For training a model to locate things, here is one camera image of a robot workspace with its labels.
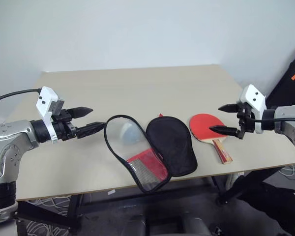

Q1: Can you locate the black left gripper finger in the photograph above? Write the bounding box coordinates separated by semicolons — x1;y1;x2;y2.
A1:
76;121;107;139
70;106;93;119

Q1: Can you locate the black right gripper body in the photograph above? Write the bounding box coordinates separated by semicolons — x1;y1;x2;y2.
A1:
236;102;256;141

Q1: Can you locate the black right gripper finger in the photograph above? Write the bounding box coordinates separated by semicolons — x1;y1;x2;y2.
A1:
208;125;239;136
218;103;239;114

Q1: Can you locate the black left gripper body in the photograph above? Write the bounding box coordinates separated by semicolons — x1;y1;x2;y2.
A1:
53;109;79;142

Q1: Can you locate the red table tennis paddle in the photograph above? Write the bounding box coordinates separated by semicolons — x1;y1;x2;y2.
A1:
188;113;235;165

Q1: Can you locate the black and clear paddle case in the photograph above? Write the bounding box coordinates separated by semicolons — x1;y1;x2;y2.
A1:
104;113;198;194

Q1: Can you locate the black bag with orange strip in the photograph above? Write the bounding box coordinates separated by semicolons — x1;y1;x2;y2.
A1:
265;57;295;109

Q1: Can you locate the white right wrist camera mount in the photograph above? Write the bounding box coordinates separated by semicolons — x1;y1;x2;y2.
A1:
239;84;267;135

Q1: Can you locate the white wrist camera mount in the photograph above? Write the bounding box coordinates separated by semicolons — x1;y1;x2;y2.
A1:
36;86;66;145
239;84;267;135

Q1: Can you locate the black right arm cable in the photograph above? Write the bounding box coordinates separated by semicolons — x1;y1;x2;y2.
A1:
245;117;295;124

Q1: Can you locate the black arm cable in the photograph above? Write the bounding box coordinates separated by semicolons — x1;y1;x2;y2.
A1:
245;117;295;124
0;88;41;107

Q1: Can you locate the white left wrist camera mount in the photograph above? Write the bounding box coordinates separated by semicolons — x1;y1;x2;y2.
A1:
36;86;66;145

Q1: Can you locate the white bracket under table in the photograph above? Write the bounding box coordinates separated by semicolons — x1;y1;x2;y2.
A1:
225;173;244;190

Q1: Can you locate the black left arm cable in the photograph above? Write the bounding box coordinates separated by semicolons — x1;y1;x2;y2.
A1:
0;88;41;107

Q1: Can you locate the white floor cable bundle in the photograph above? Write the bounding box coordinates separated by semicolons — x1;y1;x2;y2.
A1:
279;165;295;178
26;194;72;217

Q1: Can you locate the black metal table frame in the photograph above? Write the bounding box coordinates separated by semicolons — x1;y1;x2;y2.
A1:
17;169;295;231

